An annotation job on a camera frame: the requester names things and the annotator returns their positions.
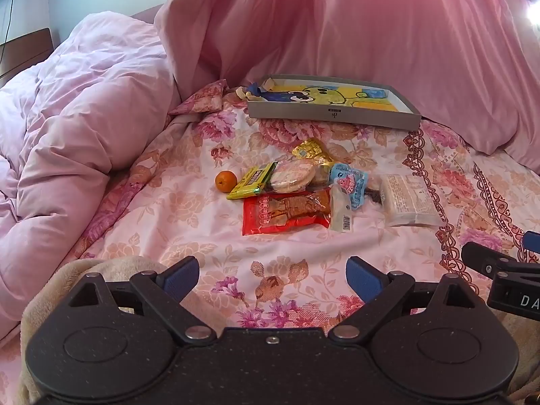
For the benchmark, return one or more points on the yellow portrait snack packet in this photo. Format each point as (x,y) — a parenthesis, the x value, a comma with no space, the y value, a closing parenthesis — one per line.
(327,161)

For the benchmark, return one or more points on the yellow biscuit packet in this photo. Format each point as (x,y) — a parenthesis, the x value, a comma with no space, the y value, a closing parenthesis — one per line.
(249,183)

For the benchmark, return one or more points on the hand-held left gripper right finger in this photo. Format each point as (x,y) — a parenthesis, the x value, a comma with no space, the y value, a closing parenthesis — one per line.
(362,277)

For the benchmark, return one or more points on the crumpled cream wrapper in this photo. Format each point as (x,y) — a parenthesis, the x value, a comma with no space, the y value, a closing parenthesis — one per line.
(242,92)

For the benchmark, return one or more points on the clear plastic candy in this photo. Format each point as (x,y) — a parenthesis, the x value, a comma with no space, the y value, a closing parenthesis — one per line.
(320,176)

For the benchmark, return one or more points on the grey cartoon print tray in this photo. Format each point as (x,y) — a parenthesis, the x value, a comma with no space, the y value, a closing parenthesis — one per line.
(329,114)

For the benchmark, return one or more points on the pale pink quilt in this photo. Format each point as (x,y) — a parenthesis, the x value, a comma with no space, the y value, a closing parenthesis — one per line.
(84,114)

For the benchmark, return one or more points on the white barcode snack packet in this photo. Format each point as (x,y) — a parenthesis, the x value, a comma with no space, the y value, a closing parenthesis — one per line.
(341,215)

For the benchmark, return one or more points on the floral pillow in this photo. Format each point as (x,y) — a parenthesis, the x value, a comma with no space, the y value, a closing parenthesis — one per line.
(202,99)

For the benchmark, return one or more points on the crumpled blue wrapper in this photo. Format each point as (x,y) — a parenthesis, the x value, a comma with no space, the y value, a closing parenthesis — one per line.
(255,87)

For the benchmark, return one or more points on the white rectangular snack packet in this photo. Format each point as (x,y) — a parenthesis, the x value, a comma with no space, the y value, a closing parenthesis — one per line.
(407,200)

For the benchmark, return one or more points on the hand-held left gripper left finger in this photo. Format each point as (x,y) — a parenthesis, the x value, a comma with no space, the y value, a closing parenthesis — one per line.
(182,277)

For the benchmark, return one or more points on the blue white snack packet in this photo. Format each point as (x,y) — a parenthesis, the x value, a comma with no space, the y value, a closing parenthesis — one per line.
(350,181)

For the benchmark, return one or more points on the beige fleece blanket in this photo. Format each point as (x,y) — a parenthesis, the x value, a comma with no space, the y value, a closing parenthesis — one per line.
(63,280)

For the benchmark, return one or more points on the wooden headboard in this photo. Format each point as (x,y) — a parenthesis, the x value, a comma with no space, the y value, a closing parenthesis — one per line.
(23,57)

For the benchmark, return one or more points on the red snack packet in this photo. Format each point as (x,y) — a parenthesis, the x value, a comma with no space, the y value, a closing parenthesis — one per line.
(278,215)

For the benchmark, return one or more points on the orange mandarin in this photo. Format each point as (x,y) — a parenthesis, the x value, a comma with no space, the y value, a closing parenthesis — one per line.
(225,181)

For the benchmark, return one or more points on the round rice cracker packet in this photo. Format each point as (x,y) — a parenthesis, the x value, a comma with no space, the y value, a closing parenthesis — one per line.
(291,175)

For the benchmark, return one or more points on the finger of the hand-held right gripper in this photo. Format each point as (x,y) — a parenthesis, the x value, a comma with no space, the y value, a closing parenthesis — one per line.
(532,241)
(485,257)

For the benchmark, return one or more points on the golden foil snack packet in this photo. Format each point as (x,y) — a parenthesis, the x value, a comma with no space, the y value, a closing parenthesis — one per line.
(308,151)

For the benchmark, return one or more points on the floral bedsheet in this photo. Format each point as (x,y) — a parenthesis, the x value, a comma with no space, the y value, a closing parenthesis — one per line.
(190,228)

